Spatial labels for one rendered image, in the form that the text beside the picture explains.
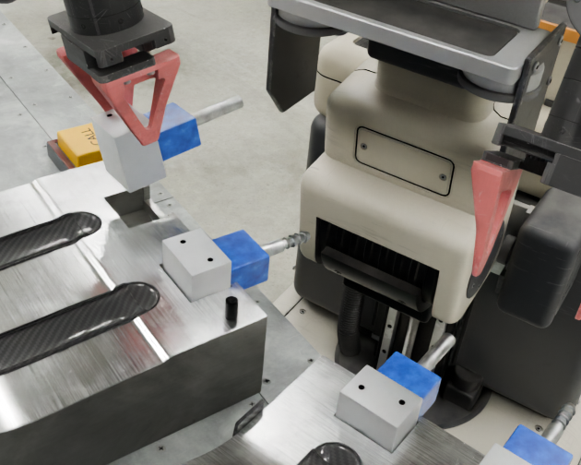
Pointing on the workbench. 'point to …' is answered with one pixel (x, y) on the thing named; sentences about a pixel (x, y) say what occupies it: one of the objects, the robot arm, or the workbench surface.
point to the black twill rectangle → (248, 416)
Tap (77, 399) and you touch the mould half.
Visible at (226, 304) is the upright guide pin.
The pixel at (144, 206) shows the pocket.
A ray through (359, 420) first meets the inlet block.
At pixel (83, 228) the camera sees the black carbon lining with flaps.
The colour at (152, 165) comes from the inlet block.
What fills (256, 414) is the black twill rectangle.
